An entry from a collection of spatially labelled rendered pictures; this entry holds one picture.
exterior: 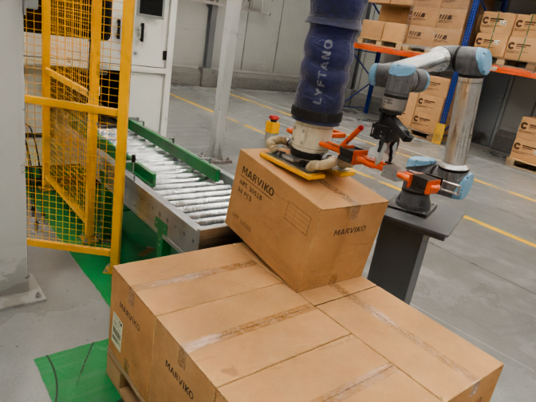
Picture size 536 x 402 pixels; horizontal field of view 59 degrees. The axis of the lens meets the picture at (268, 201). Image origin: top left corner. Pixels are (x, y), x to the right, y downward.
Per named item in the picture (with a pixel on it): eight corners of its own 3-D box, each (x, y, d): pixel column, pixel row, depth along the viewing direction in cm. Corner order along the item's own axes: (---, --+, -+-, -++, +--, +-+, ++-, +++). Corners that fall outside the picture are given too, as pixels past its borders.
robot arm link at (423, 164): (409, 182, 270) (415, 152, 264) (438, 191, 259) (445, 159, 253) (396, 187, 259) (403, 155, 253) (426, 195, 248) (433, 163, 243)
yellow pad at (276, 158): (258, 155, 220) (260, 145, 219) (275, 155, 227) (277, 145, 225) (308, 180, 196) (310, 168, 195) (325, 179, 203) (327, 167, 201)
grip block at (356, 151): (335, 159, 196) (338, 144, 194) (351, 158, 202) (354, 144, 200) (350, 165, 190) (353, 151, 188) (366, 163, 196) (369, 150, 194)
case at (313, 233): (224, 222, 240) (240, 148, 223) (285, 214, 264) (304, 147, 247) (296, 293, 199) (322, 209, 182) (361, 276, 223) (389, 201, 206)
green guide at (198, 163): (120, 124, 429) (120, 114, 426) (131, 124, 435) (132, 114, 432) (215, 182, 316) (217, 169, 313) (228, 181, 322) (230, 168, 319)
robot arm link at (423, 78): (407, 66, 191) (392, 65, 182) (435, 69, 184) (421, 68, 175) (403, 90, 194) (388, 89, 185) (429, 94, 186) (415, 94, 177)
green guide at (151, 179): (57, 124, 395) (57, 112, 392) (71, 124, 402) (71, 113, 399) (139, 188, 282) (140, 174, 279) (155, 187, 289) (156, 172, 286)
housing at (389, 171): (380, 175, 181) (382, 164, 180) (391, 175, 186) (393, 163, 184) (394, 182, 177) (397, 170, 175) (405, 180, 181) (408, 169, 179)
